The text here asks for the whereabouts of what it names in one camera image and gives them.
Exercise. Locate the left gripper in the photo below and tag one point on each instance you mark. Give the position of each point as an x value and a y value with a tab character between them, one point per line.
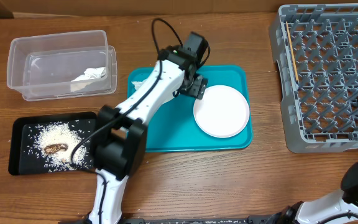
198	87

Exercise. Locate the large white plate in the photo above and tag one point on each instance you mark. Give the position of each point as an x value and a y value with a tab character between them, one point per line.
223	112

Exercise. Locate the wooden chopstick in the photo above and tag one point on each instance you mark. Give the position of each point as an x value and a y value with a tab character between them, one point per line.
291	52

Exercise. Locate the pile of white rice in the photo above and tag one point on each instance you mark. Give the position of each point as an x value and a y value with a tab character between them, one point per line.
64	160

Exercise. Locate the brown food scrap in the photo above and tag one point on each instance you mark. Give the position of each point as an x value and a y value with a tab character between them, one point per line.
54	148

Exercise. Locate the white paper napkin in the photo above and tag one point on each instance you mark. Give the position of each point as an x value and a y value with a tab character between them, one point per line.
137	84

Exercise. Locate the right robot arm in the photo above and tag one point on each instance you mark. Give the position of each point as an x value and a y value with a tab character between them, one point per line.
340	206

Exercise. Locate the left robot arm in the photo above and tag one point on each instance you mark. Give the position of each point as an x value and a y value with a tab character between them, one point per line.
118	145

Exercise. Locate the grey dishwasher rack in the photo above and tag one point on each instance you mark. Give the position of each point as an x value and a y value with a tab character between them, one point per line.
320	112

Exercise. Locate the clear plastic storage bin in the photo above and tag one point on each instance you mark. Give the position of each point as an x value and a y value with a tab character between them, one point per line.
44	66

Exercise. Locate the black plastic tray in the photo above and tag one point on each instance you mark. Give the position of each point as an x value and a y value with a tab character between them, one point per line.
24	157

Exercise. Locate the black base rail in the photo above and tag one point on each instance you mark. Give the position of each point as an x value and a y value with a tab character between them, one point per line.
253	219

